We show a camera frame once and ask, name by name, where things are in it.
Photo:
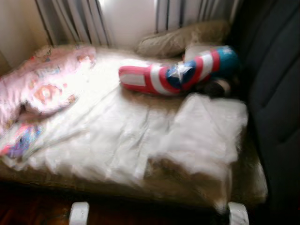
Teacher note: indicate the white folded cloth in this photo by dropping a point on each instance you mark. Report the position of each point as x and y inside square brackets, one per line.
[206, 131]

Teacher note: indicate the pink cartoon print blanket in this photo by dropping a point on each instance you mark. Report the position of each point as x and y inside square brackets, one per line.
[42, 84]

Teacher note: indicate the anime cover comic book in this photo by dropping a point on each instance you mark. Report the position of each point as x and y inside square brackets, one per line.
[21, 140]

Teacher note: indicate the beige pillow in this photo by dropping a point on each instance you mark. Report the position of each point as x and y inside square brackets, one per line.
[183, 40]

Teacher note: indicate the black padded chair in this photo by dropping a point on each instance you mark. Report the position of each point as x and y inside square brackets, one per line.
[276, 93]

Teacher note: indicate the grey striped curtain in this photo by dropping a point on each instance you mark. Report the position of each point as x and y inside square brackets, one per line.
[197, 14]
[75, 21]

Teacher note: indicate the red white blue shield pillow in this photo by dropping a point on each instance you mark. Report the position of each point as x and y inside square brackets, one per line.
[159, 77]

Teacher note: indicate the beige floral bed sheet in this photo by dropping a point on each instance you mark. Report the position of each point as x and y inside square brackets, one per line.
[108, 131]

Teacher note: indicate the small dark round object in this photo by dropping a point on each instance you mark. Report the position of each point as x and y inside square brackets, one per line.
[218, 86]

